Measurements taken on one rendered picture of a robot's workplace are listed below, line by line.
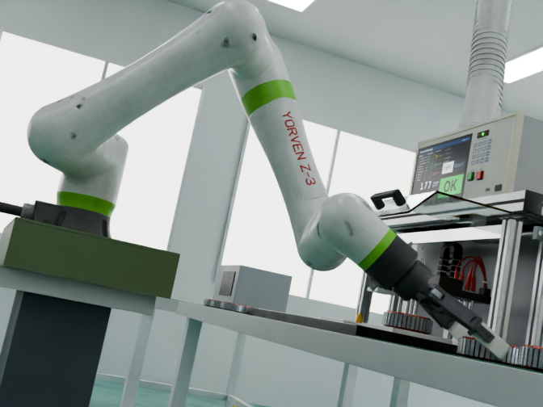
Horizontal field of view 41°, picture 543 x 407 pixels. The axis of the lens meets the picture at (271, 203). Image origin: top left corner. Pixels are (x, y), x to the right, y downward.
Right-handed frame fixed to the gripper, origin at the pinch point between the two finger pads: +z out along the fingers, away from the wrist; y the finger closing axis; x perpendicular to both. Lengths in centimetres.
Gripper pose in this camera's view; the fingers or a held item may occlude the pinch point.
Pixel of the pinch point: (487, 347)
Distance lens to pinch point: 141.4
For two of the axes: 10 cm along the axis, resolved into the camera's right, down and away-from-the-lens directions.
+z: 7.5, 6.6, -0.6
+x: 6.6, -7.3, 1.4
